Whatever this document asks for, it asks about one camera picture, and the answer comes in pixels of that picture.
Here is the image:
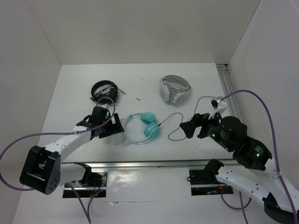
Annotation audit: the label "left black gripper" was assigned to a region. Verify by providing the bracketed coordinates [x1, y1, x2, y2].
[98, 112, 124, 139]

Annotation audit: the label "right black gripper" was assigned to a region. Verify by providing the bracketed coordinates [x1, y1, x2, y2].
[178, 107, 232, 150]

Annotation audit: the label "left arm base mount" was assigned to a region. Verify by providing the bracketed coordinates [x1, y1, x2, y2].
[63, 171, 107, 198]

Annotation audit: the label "black headphones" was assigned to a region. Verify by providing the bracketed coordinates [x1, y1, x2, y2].
[90, 80, 126, 103]

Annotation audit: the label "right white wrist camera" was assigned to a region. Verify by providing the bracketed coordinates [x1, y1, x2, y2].
[208, 96, 228, 119]

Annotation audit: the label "thin black headphone cable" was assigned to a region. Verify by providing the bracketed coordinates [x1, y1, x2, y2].
[158, 96, 219, 141]

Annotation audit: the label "aluminium rail at right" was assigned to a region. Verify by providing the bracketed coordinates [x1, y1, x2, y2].
[216, 64, 244, 123]

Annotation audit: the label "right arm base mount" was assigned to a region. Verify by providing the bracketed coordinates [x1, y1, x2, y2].
[186, 170, 234, 196]

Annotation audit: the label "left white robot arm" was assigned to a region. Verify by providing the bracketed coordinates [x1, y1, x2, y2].
[20, 106, 124, 195]

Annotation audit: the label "aluminium rail at front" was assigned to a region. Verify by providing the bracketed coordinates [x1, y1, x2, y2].
[63, 160, 236, 169]

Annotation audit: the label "teal cat-ear headphones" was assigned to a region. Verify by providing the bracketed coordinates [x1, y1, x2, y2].
[122, 112, 160, 146]

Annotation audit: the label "white grey gaming headset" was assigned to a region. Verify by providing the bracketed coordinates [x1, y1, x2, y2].
[159, 75, 192, 105]

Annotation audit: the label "aluminium rail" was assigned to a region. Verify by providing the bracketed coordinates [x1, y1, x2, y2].
[63, 160, 236, 169]
[216, 64, 244, 123]

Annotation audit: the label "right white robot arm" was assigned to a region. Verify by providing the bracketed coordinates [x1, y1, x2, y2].
[180, 113, 299, 224]

